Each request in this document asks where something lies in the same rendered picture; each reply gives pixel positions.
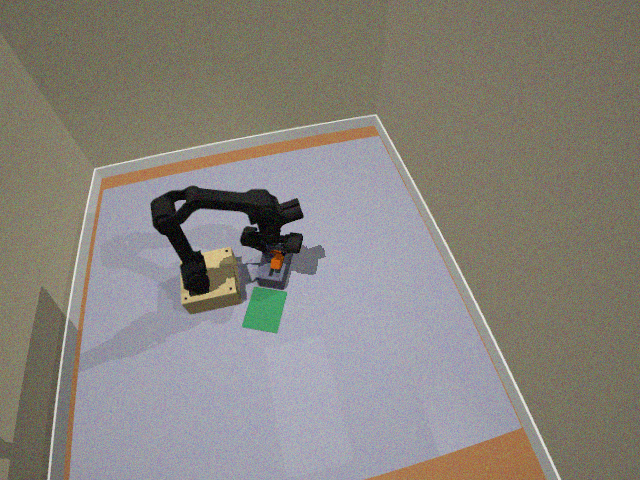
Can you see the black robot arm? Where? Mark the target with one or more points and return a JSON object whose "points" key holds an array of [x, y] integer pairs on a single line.
{"points": [[262, 208]]}

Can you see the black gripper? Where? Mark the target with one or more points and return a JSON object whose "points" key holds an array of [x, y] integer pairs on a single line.
{"points": [[258, 240]]}

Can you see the orange l-shaped part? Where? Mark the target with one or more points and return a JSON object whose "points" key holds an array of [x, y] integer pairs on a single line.
{"points": [[277, 260]]}

